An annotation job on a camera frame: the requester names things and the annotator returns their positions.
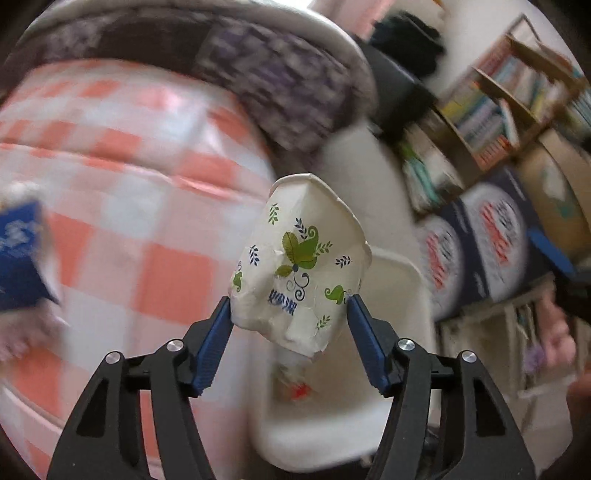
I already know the grey upholstered bed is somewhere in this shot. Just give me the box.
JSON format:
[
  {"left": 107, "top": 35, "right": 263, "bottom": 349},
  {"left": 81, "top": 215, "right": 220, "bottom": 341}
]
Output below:
[{"left": 14, "top": 0, "right": 377, "bottom": 154}]

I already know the person's right hand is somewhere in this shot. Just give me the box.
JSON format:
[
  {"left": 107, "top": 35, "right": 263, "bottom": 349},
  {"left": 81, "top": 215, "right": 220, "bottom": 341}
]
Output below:
[{"left": 542, "top": 305, "right": 578, "bottom": 370}]

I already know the row of tall books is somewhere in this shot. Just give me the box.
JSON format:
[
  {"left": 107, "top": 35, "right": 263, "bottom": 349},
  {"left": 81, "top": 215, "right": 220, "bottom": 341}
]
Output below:
[{"left": 480, "top": 44, "right": 580, "bottom": 109}]

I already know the white plastic bin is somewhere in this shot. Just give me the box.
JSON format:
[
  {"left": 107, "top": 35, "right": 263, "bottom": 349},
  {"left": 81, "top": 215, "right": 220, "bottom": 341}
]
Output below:
[{"left": 252, "top": 247, "right": 437, "bottom": 472}]

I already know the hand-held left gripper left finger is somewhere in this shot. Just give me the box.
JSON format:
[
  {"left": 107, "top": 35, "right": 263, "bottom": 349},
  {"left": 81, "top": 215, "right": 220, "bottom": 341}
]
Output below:
[{"left": 46, "top": 295, "right": 234, "bottom": 480}]

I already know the brown cardboard box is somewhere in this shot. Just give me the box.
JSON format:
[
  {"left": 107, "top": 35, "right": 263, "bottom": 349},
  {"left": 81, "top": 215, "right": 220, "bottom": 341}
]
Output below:
[{"left": 517, "top": 129, "right": 591, "bottom": 259}]

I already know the stack of books on floor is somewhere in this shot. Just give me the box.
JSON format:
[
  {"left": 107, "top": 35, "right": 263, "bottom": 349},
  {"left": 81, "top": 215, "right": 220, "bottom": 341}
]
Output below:
[{"left": 401, "top": 134, "right": 462, "bottom": 214}]

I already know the leaf print paper cup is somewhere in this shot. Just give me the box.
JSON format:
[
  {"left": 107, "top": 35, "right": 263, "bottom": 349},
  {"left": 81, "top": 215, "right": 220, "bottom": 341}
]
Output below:
[{"left": 228, "top": 173, "right": 372, "bottom": 358}]

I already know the blue cardboard box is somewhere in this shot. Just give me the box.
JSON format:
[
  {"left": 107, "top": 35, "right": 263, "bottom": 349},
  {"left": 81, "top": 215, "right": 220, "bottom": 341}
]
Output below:
[{"left": 0, "top": 198, "right": 61, "bottom": 310}]

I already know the pile of dark clothes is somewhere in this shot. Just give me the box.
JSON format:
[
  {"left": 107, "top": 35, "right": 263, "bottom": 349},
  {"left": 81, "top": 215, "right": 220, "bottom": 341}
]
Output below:
[{"left": 369, "top": 11, "right": 446, "bottom": 75}]

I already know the row of colourful books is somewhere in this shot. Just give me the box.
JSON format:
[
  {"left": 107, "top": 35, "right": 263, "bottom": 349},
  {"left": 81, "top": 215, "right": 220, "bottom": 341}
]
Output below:
[{"left": 443, "top": 92, "right": 525, "bottom": 168}]

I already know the blue white printed carton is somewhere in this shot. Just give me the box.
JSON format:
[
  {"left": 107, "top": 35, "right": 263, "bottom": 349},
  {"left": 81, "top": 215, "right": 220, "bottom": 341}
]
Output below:
[
  {"left": 418, "top": 212, "right": 490, "bottom": 324},
  {"left": 462, "top": 166, "right": 555, "bottom": 302}
]

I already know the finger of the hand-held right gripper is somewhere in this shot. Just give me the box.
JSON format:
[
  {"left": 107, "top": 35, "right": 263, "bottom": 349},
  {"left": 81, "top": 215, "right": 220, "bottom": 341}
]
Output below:
[{"left": 529, "top": 228, "right": 591, "bottom": 315}]

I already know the white frame rack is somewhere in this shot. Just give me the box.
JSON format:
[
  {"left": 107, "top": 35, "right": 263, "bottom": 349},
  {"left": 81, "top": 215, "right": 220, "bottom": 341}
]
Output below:
[{"left": 438, "top": 295, "right": 555, "bottom": 398}]

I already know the wooden bookshelf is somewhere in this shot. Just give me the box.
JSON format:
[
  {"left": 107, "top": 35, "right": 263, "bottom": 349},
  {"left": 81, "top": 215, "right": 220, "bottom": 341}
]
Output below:
[{"left": 397, "top": 14, "right": 591, "bottom": 217}]

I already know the grey cartoon print quilt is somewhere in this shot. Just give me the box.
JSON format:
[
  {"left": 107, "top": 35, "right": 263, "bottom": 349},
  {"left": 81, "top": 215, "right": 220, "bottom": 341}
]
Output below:
[{"left": 28, "top": 0, "right": 372, "bottom": 93}]

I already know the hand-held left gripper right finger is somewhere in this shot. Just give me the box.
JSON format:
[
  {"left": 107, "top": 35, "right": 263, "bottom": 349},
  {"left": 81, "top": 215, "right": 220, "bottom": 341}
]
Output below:
[{"left": 346, "top": 295, "right": 536, "bottom": 480}]

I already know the pink checked tablecloth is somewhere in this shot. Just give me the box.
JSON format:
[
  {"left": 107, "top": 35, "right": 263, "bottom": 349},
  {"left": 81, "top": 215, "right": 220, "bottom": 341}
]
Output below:
[{"left": 0, "top": 58, "right": 278, "bottom": 480}]

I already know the crumpled white tissue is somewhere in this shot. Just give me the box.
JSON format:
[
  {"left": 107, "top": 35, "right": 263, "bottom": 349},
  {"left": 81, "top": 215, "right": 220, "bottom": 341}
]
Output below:
[{"left": 0, "top": 181, "right": 38, "bottom": 209}]

